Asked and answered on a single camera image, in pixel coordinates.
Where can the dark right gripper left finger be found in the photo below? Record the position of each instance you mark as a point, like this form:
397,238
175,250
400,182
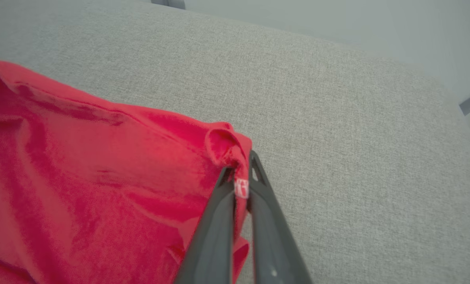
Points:
215,236

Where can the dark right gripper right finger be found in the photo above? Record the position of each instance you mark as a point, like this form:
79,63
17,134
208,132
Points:
270,236

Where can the red and white shorts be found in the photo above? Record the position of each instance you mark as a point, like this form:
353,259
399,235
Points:
81,177

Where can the grey metal post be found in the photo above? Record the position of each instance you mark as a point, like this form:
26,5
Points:
169,3

